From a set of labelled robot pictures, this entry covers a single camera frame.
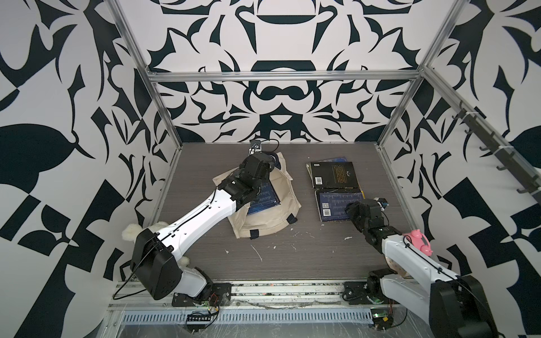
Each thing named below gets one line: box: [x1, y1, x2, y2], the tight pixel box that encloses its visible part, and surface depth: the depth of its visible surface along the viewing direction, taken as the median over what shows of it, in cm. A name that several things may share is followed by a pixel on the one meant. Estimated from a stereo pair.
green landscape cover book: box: [325, 156, 348, 163], surface depth 110 cm
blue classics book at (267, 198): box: [247, 179, 282, 216], surface depth 98 cm
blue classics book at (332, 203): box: [314, 188, 365, 222], surface depth 93 cm
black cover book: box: [305, 161, 360, 189], surface depth 102 cm
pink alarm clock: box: [404, 228, 434, 257], surface depth 77 cm
